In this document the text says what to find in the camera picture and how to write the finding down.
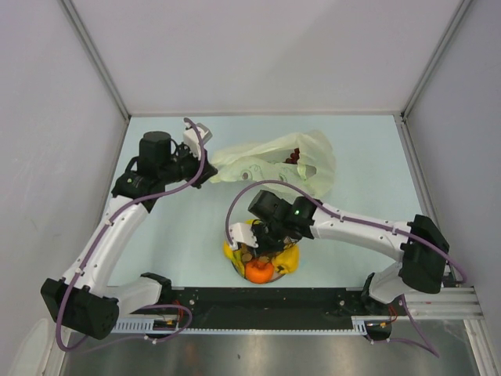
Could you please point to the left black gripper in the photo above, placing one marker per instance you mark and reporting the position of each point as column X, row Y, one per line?
column 183, row 150

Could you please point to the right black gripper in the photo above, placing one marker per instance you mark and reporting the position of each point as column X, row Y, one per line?
column 262, row 248

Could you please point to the small yellow fake fruit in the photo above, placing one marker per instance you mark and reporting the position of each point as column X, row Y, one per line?
column 287, row 261

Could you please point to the brown fake longan branch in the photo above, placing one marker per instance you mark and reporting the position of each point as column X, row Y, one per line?
column 248, row 253

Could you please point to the round printed plate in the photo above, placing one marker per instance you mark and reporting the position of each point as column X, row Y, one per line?
column 263, row 269

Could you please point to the orange fake tangerine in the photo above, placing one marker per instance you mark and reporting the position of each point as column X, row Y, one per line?
column 259, row 272

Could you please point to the yellow fake banana bunch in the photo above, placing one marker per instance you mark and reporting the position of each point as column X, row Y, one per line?
column 233, row 256

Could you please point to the dark red fake grapes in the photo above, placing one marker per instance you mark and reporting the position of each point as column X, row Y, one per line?
column 294, row 157

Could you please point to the pale yellow plastic bag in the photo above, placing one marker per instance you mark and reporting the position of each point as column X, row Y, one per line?
column 251, row 162

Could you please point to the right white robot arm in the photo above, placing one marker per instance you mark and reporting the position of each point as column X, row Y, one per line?
column 417, row 248

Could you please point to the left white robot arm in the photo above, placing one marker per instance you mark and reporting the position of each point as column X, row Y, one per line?
column 81, row 299

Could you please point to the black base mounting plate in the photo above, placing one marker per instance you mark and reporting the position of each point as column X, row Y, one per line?
column 282, row 308

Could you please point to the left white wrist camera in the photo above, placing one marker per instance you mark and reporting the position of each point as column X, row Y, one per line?
column 195, row 138

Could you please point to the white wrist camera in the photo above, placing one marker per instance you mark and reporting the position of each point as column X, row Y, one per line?
column 195, row 138
column 241, row 233

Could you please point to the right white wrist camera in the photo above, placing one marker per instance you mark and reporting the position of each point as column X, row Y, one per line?
column 241, row 233

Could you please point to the aluminium frame rail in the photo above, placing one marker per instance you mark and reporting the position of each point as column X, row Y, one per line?
column 451, row 303

